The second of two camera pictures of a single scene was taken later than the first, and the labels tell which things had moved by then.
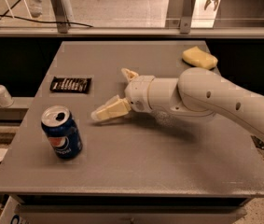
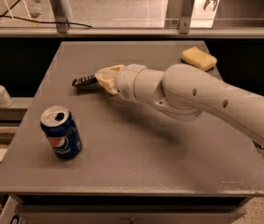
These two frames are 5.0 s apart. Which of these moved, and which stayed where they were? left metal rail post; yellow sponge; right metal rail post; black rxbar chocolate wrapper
Moved: black rxbar chocolate wrapper
Stayed: left metal rail post; yellow sponge; right metal rail post
